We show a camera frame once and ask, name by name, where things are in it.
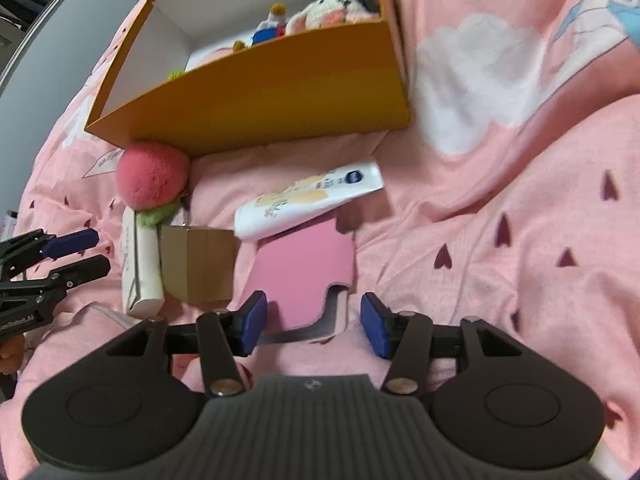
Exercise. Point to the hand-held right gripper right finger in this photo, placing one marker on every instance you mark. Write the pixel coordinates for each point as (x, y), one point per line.
(375, 326)

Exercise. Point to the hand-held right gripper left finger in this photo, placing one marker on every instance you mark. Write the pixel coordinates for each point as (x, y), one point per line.
(255, 321)

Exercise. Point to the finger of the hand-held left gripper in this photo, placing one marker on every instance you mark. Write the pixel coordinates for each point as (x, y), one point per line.
(70, 243)
(85, 269)

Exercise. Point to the white slim box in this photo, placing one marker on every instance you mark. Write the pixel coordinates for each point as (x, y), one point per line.
(145, 270)

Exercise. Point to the small brown cardboard box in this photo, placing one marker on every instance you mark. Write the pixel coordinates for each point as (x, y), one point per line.
(200, 265)

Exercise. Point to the pink green plush ball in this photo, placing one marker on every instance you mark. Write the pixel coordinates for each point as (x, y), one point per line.
(150, 175)

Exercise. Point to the white lotion tube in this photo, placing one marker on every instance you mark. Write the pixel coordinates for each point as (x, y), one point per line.
(300, 200)

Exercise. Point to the orange cardboard box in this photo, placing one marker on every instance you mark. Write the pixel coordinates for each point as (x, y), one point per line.
(275, 100)

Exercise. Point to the person's left hand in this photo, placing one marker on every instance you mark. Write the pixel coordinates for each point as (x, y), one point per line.
(10, 355)

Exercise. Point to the pink printed blanket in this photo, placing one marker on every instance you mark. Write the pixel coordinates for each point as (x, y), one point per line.
(500, 260)

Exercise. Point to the blue white duck doll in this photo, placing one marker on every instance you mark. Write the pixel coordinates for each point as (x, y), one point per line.
(265, 35)

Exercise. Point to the white crochet bunny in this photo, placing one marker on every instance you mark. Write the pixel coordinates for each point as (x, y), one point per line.
(330, 7)

